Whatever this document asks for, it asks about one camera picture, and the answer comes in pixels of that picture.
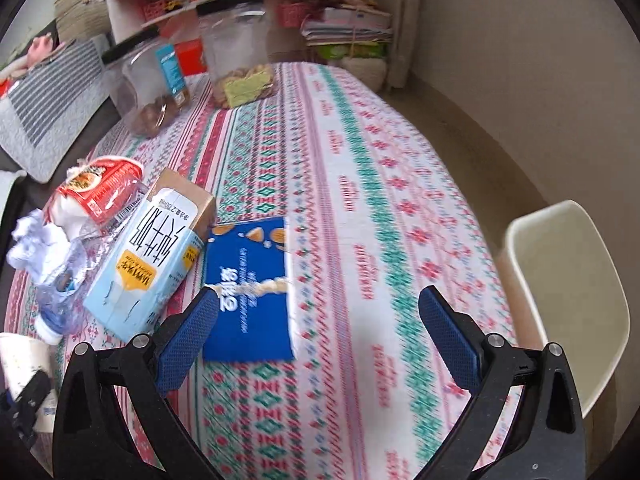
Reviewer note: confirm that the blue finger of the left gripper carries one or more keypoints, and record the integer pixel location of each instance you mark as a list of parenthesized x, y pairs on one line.
[(20, 415)]

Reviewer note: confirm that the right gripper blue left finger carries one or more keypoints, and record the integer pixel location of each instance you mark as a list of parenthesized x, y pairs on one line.
[(91, 439)]

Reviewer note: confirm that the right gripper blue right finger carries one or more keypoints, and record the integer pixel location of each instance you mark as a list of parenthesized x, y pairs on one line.
[(546, 438)]

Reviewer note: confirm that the white green paper cup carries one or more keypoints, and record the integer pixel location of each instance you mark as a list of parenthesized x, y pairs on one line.
[(21, 358)]

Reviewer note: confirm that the crushed clear plastic bottle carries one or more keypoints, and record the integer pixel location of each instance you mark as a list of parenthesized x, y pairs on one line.
[(61, 296)]

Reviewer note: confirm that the light blue paper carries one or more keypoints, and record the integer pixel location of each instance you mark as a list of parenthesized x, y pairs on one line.
[(39, 247)]

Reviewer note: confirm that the light blue milk carton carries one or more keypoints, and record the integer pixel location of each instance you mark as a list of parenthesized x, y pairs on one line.
[(152, 256)]

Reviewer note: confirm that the dark blue snack packet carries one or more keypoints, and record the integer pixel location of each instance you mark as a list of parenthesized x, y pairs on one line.
[(248, 266)]

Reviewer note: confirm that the white plastic trash bin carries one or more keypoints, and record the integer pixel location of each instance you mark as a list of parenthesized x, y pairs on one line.
[(562, 286)]

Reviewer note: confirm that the patterned woven tablecloth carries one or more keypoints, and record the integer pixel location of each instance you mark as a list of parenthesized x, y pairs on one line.
[(373, 217)]

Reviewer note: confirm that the striped grey sofa cover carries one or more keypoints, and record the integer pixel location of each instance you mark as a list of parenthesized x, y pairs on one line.
[(43, 113)]

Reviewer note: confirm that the plastic jar with chestnuts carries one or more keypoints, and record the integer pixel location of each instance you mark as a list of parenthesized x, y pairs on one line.
[(144, 79)]

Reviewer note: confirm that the pink plush pig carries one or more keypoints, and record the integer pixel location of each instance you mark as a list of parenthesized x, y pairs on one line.
[(41, 48)]

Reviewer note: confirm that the red gift box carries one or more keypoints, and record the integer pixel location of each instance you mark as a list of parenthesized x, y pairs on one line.
[(191, 57)]

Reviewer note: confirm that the stack of books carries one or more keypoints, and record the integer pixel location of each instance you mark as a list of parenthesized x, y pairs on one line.
[(81, 19)]

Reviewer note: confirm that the white woven bag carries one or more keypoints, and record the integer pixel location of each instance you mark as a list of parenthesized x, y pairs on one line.
[(370, 71)]

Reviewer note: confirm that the plastic jar with nuts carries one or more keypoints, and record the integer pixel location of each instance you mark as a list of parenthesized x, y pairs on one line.
[(234, 37)]

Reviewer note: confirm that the pile of papers on shelf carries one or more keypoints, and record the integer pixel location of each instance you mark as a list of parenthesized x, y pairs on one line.
[(346, 22)]

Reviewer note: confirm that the pink storage basket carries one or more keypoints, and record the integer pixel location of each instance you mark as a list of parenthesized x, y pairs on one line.
[(293, 14)]

